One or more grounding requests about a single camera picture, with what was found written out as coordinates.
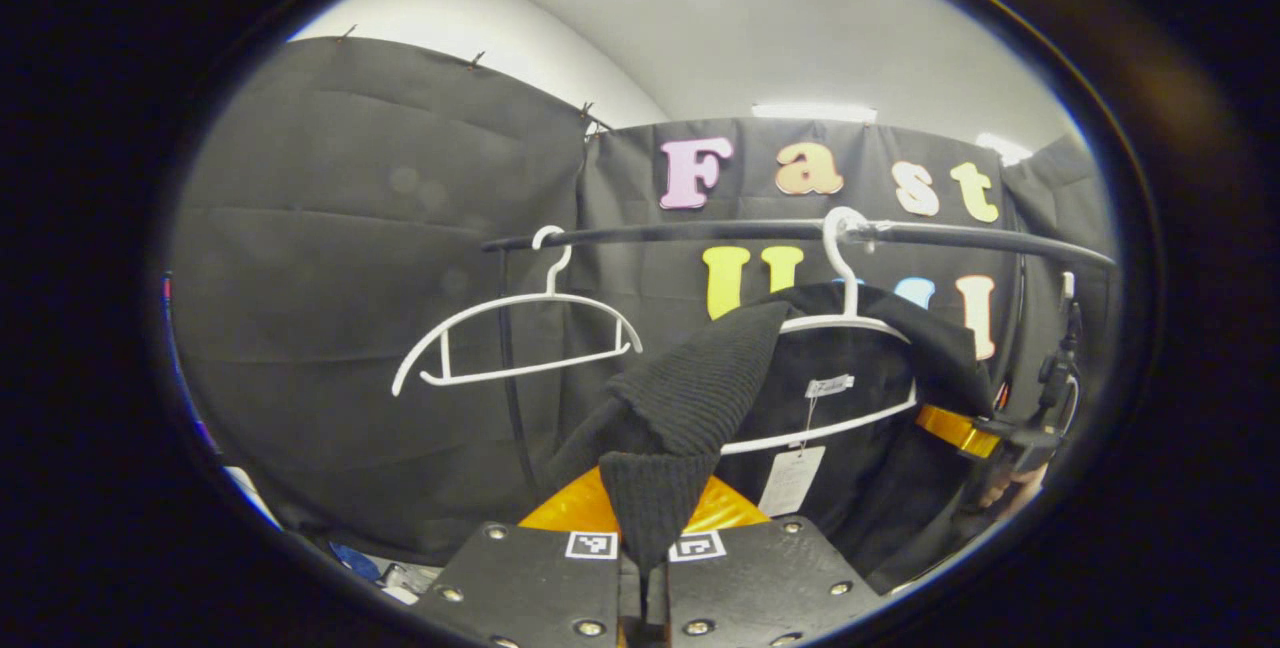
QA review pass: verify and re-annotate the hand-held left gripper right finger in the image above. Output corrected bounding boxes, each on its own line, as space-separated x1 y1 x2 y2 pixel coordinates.
660 473 886 648

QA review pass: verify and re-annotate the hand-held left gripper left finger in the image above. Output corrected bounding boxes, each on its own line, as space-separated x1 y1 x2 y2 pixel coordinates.
408 466 641 648

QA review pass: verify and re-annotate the black knit sweater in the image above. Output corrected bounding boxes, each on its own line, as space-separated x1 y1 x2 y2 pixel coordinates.
545 283 1001 594

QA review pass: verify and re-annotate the white clothes hanger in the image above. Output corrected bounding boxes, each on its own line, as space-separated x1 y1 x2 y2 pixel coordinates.
390 225 644 397
720 206 921 457

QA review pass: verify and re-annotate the black clothes rack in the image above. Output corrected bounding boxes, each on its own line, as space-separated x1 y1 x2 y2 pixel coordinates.
480 216 1119 494

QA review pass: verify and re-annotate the small ceiling light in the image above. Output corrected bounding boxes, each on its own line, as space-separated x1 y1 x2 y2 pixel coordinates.
975 132 1033 167

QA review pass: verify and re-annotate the long ceiling light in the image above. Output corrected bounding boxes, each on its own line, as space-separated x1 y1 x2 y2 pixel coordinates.
750 103 879 125

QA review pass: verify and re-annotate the black backdrop cloth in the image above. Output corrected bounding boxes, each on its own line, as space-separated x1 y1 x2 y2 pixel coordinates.
168 36 1121 569

